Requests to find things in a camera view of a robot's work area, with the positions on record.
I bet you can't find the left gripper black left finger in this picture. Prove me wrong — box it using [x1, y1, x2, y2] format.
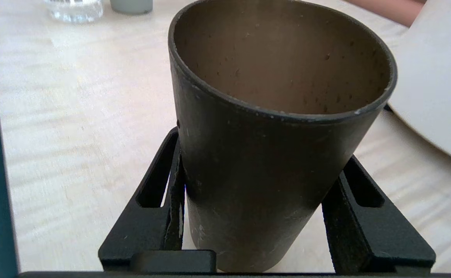
[99, 127, 188, 271]

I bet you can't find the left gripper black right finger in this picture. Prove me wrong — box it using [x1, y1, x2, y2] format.
[321, 154, 436, 275]

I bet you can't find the black tapered cup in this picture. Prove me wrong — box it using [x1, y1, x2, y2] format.
[168, 0, 398, 273]

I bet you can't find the grey tapered cup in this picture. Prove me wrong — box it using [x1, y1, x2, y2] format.
[109, 0, 153, 15]

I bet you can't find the large dark tea dispenser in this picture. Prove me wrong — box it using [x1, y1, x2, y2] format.
[388, 0, 451, 168]

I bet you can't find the clear plastic bottle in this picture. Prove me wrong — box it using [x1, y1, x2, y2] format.
[44, 0, 104, 24]

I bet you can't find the pink bolster cushion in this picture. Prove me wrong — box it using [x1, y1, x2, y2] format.
[345, 0, 429, 27]

